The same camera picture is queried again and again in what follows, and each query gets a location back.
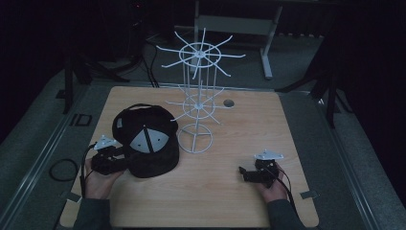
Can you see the black tripod stand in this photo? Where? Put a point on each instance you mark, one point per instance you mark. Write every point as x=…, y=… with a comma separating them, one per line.
x=86, y=67
x=322, y=86

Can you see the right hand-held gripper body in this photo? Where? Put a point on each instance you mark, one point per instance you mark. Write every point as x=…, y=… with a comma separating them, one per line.
x=264, y=169

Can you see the black and grey baseball cap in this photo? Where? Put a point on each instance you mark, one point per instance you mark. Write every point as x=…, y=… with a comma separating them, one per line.
x=147, y=140

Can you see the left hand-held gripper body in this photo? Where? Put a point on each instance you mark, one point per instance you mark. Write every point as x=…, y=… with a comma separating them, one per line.
x=103, y=159

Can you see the grey tape strip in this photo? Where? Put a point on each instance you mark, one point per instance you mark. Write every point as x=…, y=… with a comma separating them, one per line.
x=309, y=194
x=71, y=196

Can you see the person's right hand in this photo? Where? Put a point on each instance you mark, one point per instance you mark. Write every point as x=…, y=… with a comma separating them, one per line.
x=274, y=190

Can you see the black rectangular floor bracket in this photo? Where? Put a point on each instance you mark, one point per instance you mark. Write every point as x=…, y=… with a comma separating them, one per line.
x=81, y=119

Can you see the person's left hand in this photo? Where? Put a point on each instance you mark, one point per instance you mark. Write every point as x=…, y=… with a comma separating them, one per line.
x=99, y=182

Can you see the grey metal table frame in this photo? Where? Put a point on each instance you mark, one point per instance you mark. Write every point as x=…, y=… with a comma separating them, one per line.
x=237, y=32

